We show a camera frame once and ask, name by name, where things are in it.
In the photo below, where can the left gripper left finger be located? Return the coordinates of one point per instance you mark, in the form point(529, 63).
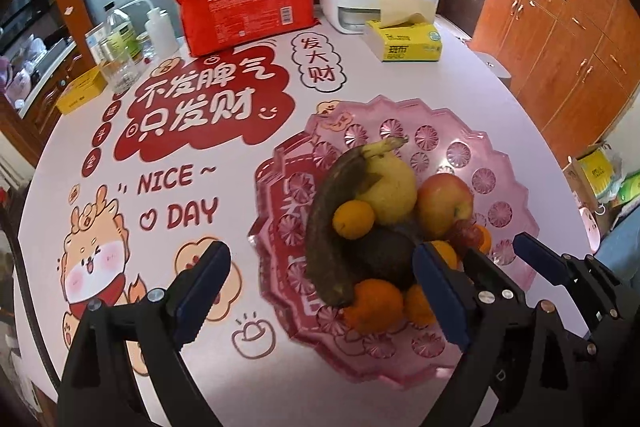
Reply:
point(98, 386)

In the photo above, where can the clear plastic bottle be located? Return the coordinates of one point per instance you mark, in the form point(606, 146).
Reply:
point(120, 34)

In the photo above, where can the pink plastic fruit plate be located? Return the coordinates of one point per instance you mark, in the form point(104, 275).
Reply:
point(437, 141)

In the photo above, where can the clear drinking glass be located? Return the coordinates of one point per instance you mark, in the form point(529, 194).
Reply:
point(120, 72)

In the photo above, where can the red apple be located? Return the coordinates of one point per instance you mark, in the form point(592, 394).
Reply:
point(443, 199)

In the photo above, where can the white squeeze bottle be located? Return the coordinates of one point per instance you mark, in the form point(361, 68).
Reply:
point(158, 30)

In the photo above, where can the overripe black banana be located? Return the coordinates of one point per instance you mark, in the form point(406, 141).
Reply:
point(326, 267)

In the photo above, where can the small red hawthorn fruit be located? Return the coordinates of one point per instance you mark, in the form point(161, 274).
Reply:
point(463, 236)

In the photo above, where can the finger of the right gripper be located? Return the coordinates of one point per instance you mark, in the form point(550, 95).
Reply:
point(551, 266)
point(491, 284)

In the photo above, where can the mandarin with stem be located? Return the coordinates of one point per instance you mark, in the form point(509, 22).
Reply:
point(418, 310)

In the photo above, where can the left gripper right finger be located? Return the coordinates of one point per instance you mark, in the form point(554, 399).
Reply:
point(479, 333)

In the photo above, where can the yellow brown pear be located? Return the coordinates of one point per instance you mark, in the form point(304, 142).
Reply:
point(389, 187)

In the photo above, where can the yellow flat box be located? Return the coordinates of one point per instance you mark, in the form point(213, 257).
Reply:
point(81, 90)

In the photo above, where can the large orange mandarin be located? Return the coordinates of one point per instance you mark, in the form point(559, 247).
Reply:
point(378, 307)

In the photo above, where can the small kumquat orange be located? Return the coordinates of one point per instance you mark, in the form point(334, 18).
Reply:
point(353, 219)

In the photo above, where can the white round stool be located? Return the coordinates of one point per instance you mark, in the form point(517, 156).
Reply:
point(496, 68)

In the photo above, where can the yellow tissue box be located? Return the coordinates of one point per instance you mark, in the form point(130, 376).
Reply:
point(405, 32)

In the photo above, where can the cardboard box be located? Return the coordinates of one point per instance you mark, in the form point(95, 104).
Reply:
point(595, 178)

